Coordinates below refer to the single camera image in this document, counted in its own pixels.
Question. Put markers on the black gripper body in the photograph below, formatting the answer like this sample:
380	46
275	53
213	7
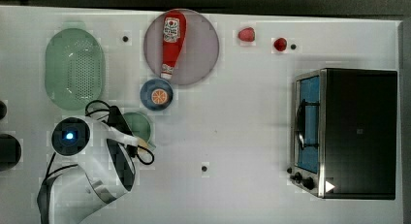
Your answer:
121	130

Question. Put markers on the small blue bowl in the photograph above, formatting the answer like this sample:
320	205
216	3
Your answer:
148	87

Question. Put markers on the green mug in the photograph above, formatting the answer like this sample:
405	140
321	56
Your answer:
140	126

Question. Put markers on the grey round plate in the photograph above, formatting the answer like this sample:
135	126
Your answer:
199	53

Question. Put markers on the orange slice toy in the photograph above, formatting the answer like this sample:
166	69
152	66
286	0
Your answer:
159	96

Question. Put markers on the green oval colander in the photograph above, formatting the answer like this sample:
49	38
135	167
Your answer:
75	67

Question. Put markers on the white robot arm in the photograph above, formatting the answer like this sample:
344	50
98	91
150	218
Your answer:
100	170

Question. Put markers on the black round pot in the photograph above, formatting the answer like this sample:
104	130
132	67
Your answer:
10	152

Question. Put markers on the silver black toaster oven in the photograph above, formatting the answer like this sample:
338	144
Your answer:
345	134

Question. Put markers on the yellow plush peeled banana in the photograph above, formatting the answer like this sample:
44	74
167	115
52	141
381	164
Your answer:
142	144

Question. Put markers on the dark red plush strawberry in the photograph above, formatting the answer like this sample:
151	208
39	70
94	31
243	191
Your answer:
280	44

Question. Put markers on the red plush ketchup bottle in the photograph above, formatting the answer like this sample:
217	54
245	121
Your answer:
174	32

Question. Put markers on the pink plush strawberry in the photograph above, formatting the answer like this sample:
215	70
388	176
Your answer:
246	34

